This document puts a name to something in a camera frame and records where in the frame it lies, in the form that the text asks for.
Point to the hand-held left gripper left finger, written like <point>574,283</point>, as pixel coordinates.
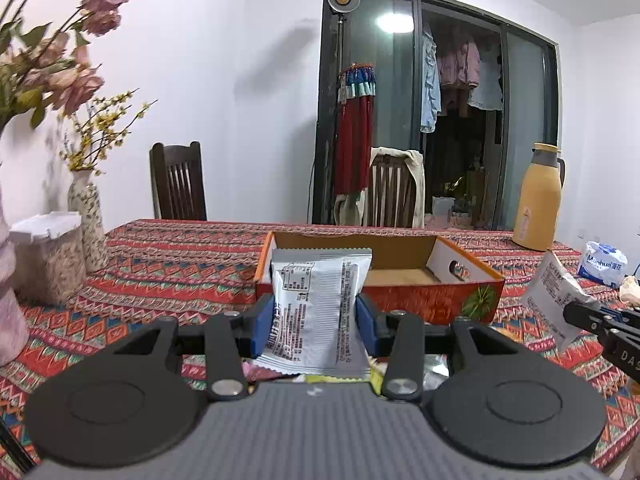
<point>262,327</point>

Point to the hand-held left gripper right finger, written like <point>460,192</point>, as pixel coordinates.
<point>367,327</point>

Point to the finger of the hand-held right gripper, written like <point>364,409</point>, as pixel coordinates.
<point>582,315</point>
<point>622,312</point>

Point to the white snack packet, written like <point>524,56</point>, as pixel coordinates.
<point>310,320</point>
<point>550,295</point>

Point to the pile of snack packets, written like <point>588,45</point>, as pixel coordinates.
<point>265,371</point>

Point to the orange cardboard box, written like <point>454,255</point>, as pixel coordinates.
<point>415,305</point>

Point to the crumpled tissue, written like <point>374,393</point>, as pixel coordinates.
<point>631,292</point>

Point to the white blue tissue pack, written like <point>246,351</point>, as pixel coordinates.
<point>600,262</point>

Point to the red patterned tablecloth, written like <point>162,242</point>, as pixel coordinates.
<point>175,270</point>

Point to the yellow thermos jug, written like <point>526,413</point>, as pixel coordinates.
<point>537,200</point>

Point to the white bucket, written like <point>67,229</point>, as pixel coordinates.
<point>443,208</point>

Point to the chair with draped cloth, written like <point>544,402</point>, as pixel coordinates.
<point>415,180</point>

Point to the brown cardboard carton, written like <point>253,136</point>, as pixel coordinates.
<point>476,190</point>

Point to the dark wooden chair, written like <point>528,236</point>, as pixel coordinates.
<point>177,180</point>

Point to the red hanging tassel decoration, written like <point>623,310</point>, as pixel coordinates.
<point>352,135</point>

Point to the floral patterned vase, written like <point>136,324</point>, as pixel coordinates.
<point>90,220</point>

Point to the black framed glass sliding door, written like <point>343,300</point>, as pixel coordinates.
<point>525,110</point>

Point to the clear seed container white lid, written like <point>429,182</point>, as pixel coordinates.
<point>50,265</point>

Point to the white hanging garment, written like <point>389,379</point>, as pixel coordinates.
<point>487,90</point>

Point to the light blue hanging shirt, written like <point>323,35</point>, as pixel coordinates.
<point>430,85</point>

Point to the pink textured vase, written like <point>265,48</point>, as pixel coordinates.
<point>10,310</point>

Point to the yellow blossom branches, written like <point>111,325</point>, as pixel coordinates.
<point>102,125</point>

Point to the pink hanging garment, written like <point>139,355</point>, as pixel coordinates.
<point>460,65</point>

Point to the black lamp stand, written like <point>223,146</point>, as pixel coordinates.
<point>341,40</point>

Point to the pink artificial flowers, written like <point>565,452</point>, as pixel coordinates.
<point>75,85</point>

